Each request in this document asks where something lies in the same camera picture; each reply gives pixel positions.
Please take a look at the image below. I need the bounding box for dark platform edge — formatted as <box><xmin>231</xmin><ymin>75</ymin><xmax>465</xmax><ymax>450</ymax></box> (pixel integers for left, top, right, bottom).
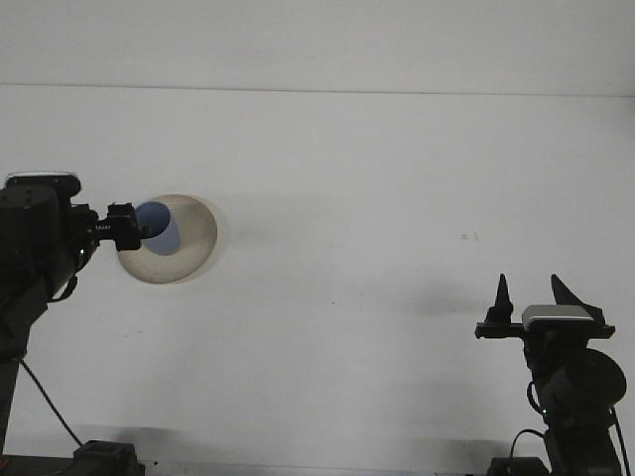
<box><xmin>0</xmin><ymin>453</ymin><xmax>75</xmax><ymax>476</ymax></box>

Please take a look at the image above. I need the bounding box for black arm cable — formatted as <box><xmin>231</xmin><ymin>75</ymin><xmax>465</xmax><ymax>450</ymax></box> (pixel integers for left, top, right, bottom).
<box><xmin>18</xmin><ymin>275</ymin><xmax>84</xmax><ymax>447</ymax></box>
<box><xmin>509</xmin><ymin>379</ymin><xmax>627</xmax><ymax>476</ymax></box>

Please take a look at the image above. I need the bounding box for pale cream round plate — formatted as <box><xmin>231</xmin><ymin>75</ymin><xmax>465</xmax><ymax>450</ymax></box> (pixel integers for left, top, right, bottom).
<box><xmin>115</xmin><ymin>193</ymin><xmax>219</xmax><ymax>285</ymax></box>

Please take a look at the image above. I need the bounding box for pale blue cup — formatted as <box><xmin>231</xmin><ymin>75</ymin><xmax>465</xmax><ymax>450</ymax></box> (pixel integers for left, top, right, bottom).
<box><xmin>134</xmin><ymin>200</ymin><xmax>183</xmax><ymax>258</ymax></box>

